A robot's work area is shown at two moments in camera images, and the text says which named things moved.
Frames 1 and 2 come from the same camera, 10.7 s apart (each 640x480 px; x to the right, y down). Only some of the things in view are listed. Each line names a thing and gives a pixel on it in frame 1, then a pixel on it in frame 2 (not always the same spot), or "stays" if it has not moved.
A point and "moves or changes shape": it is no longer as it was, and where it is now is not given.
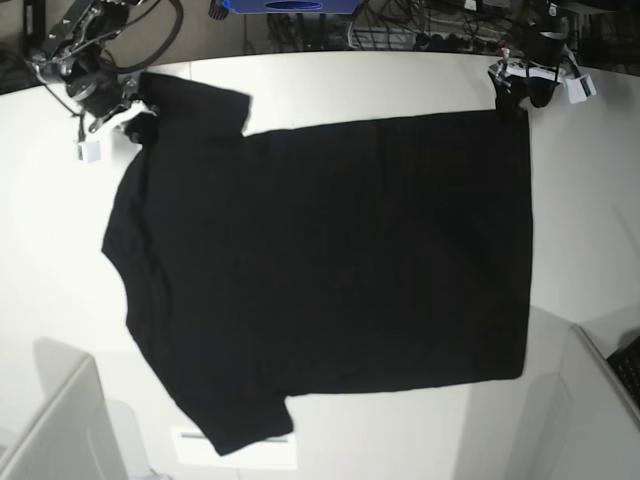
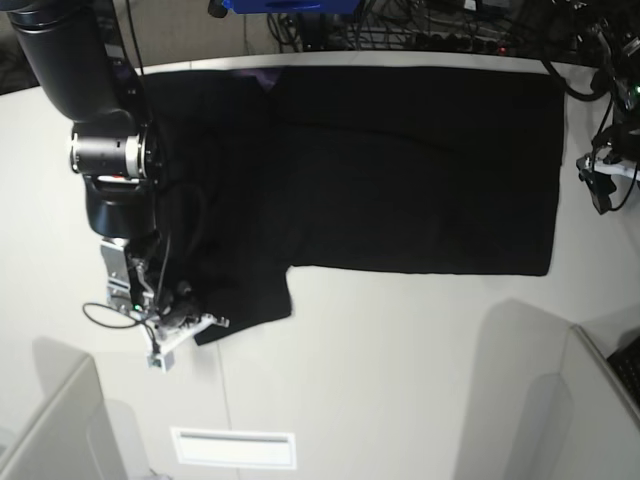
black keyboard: x=626 y=364 stays
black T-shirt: x=265 y=265 moves or changes shape
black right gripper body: x=544 y=55 → x=623 y=140
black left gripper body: x=99 y=90 → x=168 y=313
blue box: x=292 y=7 stays
